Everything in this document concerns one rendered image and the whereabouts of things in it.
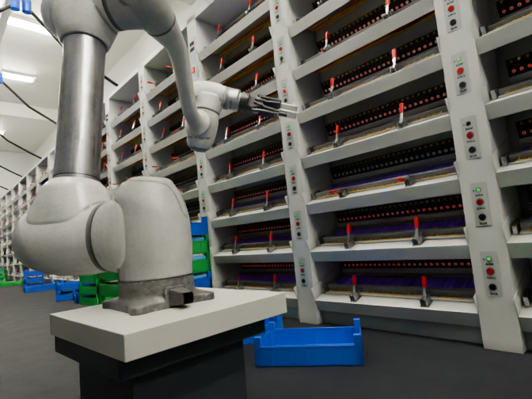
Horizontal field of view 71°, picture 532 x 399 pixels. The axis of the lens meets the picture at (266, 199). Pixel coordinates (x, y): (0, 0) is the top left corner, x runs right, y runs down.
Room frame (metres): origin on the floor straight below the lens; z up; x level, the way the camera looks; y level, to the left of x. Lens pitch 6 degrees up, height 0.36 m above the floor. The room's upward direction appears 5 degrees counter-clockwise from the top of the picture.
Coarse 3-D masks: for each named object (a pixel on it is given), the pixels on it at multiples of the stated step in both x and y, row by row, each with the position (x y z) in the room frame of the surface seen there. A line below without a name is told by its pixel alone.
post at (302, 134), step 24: (288, 0) 1.55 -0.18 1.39; (288, 48) 1.53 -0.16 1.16; (312, 48) 1.64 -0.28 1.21; (288, 72) 1.54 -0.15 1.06; (312, 72) 1.62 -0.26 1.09; (312, 96) 1.61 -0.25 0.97; (288, 120) 1.56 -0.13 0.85; (312, 120) 1.60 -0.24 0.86; (288, 168) 1.58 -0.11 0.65; (312, 168) 1.58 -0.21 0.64; (288, 192) 1.59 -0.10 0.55; (312, 216) 1.55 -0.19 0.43; (312, 264) 1.53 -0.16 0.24; (336, 264) 1.64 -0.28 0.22; (312, 312) 1.54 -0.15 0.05
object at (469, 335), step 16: (336, 320) 1.50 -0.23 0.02; (352, 320) 1.45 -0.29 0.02; (368, 320) 1.40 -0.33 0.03; (384, 320) 1.35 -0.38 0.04; (400, 320) 1.30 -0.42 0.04; (432, 336) 1.23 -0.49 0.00; (448, 336) 1.19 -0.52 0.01; (464, 336) 1.16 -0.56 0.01; (480, 336) 1.12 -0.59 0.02; (528, 336) 1.03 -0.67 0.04
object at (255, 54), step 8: (264, 40) 1.86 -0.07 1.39; (248, 48) 1.95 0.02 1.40; (256, 48) 1.68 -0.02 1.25; (264, 48) 1.65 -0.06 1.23; (272, 48) 1.62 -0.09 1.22; (240, 56) 2.01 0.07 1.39; (248, 56) 1.73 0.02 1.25; (256, 56) 1.70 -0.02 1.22; (264, 56) 1.80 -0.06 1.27; (272, 56) 1.79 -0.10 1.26; (224, 64) 2.11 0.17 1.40; (232, 64) 1.92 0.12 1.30; (240, 64) 1.78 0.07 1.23; (248, 64) 1.75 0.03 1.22; (256, 64) 1.88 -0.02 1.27; (224, 72) 1.87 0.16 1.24; (232, 72) 1.84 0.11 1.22; (240, 72) 2.01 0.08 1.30; (248, 72) 1.97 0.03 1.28; (200, 80) 2.04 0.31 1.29; (208, 80) 2.06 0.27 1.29; (216, 80) 1.94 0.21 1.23; (224, 80) 1.91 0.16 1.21; (232, 80) 2.03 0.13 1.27
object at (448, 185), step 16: (432, 160) 1.30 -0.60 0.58; (352, 176) 1.54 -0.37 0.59; (304, 192) 1.53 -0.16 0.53; (368, 192) 1.32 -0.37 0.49; (384, 192) 1.26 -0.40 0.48; (400, 192) 1.22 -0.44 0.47; (416, 192) 1.19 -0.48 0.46; (432, 192) 1.15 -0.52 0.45; (448, 192) 1.12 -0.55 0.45; (320, 208) 1.48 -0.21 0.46; (336, 208) 1.43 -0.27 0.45
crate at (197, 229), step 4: (204, 216) 1.64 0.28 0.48; (204, 220) 1.64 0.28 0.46; (192, 224) 1.59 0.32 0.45; (196, 224) 1.60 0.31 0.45; (200, 224) 1.62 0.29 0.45; (204, 224) 1.64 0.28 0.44; (192, 228) 1.58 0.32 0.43; (196, 228) 1.60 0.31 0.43; (200, 228) 1.62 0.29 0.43; (204, 228) 1.64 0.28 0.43; (192, 232) 1.58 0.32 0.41; (196, 232) 1.60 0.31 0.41; (200, 232) 1.62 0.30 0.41; (204, 232) 1.63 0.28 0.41
